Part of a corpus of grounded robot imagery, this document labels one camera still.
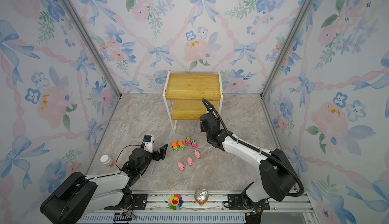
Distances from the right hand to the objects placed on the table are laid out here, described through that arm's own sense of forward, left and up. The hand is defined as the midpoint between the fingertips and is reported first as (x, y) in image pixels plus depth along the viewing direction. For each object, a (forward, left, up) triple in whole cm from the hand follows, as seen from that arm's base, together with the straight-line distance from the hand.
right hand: (207, 117), depth 86 cm
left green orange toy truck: (-11, +19, -14) cm, 26 cm away
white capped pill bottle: (-22, +53, -9) cm, 58 cm away
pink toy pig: (-16, +6, -15) cm, 22 cm away
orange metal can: (-39, +4, -6) cm, 39 cm away
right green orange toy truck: (-11, +15, -14) cm, 23 cm away
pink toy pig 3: (-23, +15, -15) cm, 31 cm away
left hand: (-11, +27, -9) cm, 30 cm away
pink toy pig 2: (-20, +10, -15) cm, 27 cm away
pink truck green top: (-8, +12, -14) cm, 20 cm away
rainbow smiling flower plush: (-40, +16, -15) cm, 45 cm away
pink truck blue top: (-9, +8, -14) cm, 19 cm away
